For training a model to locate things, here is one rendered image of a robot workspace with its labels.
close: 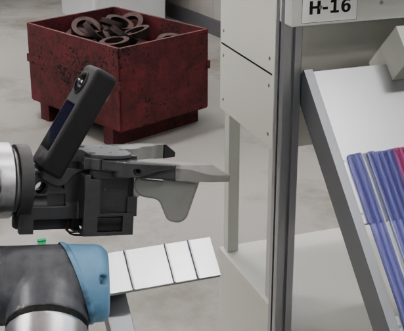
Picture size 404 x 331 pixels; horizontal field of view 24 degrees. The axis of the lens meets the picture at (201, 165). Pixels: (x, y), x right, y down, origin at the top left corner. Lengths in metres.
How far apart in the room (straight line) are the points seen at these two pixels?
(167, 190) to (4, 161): 0.16
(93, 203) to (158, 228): 3.14
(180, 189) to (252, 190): 3.53
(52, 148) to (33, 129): 4.40
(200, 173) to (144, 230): 3.13
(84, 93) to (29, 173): 0.09
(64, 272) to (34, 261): 0.03
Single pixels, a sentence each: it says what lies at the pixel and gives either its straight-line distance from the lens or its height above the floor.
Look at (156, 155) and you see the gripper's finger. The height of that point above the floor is 1.35.
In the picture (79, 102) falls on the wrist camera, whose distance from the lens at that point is 0.94.
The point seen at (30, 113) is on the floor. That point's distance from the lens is 5.62.
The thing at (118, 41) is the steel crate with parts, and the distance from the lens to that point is 5.18.
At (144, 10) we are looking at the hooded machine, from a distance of 7.45.
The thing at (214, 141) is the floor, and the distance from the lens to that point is 5.08.
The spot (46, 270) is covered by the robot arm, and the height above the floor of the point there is 1.32.
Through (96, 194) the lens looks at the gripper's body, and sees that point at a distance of 0.94.
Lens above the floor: 1.73
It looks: 21 degrees down
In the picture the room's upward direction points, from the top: straight up
